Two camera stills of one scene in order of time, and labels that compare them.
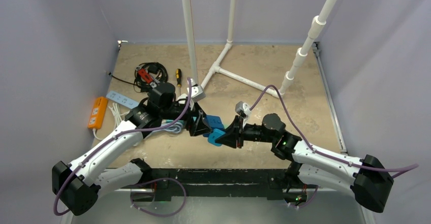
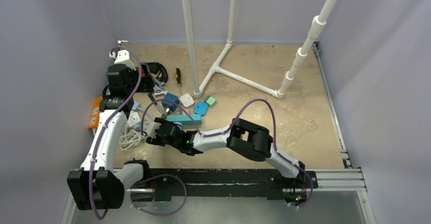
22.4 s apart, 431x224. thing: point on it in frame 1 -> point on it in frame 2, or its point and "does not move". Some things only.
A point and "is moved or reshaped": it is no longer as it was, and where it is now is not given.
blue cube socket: x=214 y=122 is moved or reshaped
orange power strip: x=97 y=113 does not move
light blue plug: x=216 y=133 is moved or reshaped
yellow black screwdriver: x=178 y=73 does not move
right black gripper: x=240 y=133 -> x=161 y=128
